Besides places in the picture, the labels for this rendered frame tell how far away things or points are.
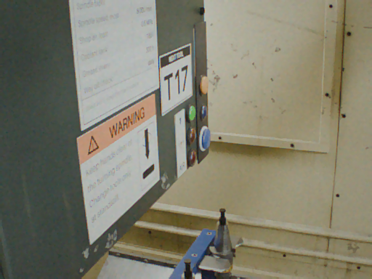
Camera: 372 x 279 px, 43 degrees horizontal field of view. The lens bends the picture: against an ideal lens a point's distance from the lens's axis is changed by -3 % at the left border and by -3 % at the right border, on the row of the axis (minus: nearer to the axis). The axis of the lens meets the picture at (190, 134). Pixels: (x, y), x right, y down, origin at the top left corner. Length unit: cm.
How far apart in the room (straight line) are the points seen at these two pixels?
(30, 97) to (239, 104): 112
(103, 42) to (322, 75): 98
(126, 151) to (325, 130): 97
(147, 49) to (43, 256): 25
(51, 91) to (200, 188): 123
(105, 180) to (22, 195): 12
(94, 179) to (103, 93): 8
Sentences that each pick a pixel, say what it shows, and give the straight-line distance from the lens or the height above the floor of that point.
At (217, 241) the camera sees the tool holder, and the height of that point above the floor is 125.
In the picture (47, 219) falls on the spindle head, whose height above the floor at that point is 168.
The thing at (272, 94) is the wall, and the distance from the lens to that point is 141.
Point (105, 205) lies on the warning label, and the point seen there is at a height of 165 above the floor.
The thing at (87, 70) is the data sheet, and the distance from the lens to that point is 43.
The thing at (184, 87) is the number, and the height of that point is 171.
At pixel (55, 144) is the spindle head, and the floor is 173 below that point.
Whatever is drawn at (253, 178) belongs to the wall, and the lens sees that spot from 152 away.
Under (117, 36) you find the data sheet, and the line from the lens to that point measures 48.
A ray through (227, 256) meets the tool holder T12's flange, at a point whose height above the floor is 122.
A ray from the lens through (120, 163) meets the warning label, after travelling 50.
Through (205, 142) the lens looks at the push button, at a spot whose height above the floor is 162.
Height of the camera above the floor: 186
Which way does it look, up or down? 19 degrees down
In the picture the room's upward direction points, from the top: 2 degrees counter-clockwise
